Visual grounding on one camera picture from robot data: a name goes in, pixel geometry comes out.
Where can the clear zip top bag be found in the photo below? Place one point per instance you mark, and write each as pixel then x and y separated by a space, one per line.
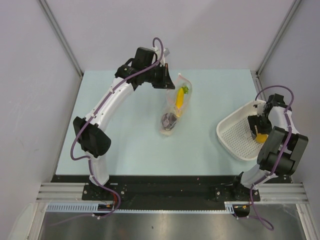
pixel 169 99

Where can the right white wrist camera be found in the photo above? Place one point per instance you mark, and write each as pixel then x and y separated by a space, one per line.
pixel 263 109

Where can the aluminium frame rail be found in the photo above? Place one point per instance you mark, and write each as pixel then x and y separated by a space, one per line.
pixel 60 192

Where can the white slotted cable duct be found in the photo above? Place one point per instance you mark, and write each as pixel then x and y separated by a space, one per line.
pixel 104 208

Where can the white perforated plastic basket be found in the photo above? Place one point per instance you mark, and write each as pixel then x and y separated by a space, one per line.
pixel 234 132

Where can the yellow banana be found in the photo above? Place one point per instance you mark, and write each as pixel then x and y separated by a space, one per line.
pixel 179 98

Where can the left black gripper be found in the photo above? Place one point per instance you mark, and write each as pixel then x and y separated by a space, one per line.
pixel 165 79

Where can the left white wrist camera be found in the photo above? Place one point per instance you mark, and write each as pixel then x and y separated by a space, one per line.
pixel 159 55

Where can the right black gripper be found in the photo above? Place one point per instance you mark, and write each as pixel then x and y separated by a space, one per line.
pixel 253 120

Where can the yellow lemon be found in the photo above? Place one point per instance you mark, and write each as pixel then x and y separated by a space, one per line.
pixel 261 138

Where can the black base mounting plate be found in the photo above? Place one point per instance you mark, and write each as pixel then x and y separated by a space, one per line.
pixel 178 190

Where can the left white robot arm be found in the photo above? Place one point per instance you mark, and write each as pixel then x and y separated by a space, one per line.
pixel 147 66

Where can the green leek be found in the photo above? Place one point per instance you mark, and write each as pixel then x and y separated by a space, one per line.
pixel 179 112

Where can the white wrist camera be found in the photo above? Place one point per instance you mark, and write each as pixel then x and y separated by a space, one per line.
pixel 159 55
pixel 263 109

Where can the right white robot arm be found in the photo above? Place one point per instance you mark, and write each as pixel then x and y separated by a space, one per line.
pixel 282 146

